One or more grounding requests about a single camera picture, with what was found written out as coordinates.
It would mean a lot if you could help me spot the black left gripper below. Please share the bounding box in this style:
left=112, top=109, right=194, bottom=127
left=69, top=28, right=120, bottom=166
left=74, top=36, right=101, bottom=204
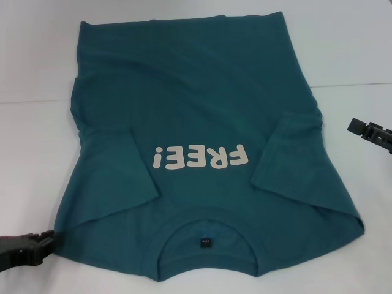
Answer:
left=0, top=229, right=59, bottom=268

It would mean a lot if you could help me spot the teal T-shirt with FREE print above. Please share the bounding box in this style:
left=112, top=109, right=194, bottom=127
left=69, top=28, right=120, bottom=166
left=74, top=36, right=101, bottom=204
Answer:
left=52, top=11, right=366, bottom=275

